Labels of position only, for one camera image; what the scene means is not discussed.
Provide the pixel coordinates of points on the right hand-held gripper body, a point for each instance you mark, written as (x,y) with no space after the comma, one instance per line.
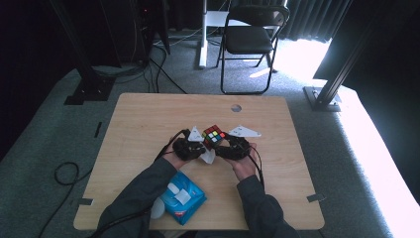
(235,149)

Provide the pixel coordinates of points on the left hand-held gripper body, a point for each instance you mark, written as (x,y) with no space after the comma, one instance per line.
(188,149)

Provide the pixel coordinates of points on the multicoloured puzzle cube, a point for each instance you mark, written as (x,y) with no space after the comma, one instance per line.
(214,135)

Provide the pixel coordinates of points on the blue wet wipes pack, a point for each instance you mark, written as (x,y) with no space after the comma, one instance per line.
(185,200)

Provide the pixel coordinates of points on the person's left hand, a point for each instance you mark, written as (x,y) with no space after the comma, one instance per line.
(174,160)

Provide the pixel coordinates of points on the person's right hand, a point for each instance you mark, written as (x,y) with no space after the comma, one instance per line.
(245,167)

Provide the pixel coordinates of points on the black tape strip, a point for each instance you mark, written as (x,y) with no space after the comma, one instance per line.
(98,129)

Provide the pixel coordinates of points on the grey tape strip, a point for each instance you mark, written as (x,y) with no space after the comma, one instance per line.
(315,197)
(85,201)

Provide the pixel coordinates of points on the black folding chair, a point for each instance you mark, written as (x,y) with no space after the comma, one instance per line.
(247,39)

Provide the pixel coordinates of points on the white desk leg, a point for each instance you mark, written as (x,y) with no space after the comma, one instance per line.
(203,39)

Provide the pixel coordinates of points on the black metal stand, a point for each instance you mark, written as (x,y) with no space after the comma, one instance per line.
(333,79)
(84,62)

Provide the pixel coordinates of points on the dark curtain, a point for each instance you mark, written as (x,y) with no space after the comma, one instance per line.
(310,18)

